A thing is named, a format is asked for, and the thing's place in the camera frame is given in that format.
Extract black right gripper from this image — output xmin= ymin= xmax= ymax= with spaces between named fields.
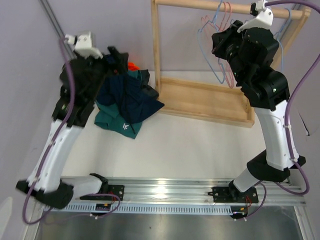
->
xmin=211 ymin=20 xmax=251 ymax=84

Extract wooden clothes rack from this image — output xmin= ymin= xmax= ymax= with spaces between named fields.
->
xmin=149 ymin=0 xmax=312 ymax=129

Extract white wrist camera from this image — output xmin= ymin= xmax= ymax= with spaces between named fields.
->
xmin=64 ymin=31 xmax=103 ymax=59
xmin=237 ymin=0 xmax=274 ymax=33

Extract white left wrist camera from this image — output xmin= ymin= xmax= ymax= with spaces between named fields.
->
xmin=64 ymin=31 xmax=103 ymax=59

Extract black shorts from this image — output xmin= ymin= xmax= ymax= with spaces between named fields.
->
xmin=140 ymin=69 xmax=159 ymax=100

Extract orange mesh shorts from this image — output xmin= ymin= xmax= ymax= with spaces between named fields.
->
xmin=127 ymin=62 xmax=140 ymax=72

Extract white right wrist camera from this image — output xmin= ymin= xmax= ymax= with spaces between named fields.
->
xmin=237 ymin=0 xmax=274 ymax=33

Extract navy blue shorts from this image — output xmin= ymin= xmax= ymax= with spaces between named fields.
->
xmin=96 ymin=53 xmax=166 ymax=125

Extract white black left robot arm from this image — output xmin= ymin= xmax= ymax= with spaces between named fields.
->
xmin=16 ymin=46 xmax=129 ymax=210

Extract pink hanger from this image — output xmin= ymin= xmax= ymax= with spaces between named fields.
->
xmin=218 ymin=1 xmax=235 ymax=89
xmin=216 ymin=4 xmax=228 ymax=86

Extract teal green shorts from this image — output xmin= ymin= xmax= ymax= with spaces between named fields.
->
xmin=94 ymin=70 xmax=143 ymax=139

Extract aluminium mounting rail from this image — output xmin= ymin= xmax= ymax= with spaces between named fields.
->
xmin=37 ymin=176 xmax=307 ymax=207

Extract slotted grey cable duct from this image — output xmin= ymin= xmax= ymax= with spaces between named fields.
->
xmin=60 ymin=202 xmax=233 ymax=216

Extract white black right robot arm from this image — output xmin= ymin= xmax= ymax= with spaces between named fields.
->
xmin=211 ymin=20 xmax=306 ymax=202

